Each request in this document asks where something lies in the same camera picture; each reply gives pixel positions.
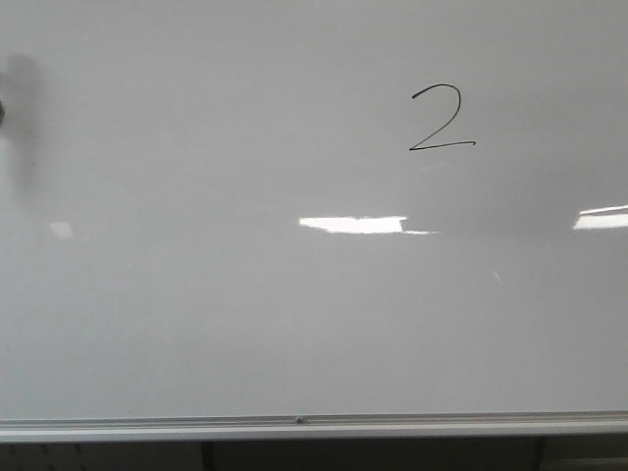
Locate white whiteboard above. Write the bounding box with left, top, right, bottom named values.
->
left=1, top=1, right=627, bottom=443

